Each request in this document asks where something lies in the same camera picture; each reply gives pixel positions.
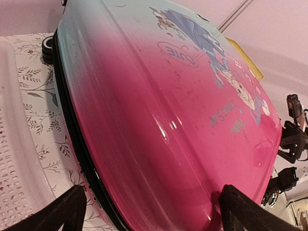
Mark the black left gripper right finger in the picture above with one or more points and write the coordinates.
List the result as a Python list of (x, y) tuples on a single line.
[(240, 213)]

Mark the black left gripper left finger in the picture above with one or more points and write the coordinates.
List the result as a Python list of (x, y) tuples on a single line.
[(65, 213)]

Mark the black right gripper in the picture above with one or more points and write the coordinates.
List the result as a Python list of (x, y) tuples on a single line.
[(294, 141)]

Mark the pink and teal kids suitcase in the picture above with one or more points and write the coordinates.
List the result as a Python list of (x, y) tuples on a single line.
[(161, 112)]

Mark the white perforated plastic basket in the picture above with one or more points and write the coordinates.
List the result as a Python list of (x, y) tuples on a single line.
[(24, 189)]

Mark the yellow top drawer box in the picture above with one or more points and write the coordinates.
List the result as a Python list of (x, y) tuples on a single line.
[(252, 67)]

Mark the floral patterned table mat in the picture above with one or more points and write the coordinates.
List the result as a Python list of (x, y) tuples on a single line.
[(47, 126)]

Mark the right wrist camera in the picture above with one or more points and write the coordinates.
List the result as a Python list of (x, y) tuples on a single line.
[(294, 106)]

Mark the right wall aluminium post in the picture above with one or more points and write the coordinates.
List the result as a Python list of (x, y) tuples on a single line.
[(233, 15)]

